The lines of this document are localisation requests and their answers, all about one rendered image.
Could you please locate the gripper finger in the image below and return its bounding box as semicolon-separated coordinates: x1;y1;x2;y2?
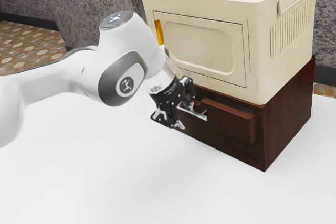
150;101;185;130
181;76;197;107

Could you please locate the dark brown cabinet drawer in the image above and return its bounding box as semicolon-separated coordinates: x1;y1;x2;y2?
177;95;260;146

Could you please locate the cream box with lid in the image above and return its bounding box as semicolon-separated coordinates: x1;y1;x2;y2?
140;0;319;105

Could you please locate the dark brown wooden cabinet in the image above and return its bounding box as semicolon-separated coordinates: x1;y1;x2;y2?
176;54;316;173

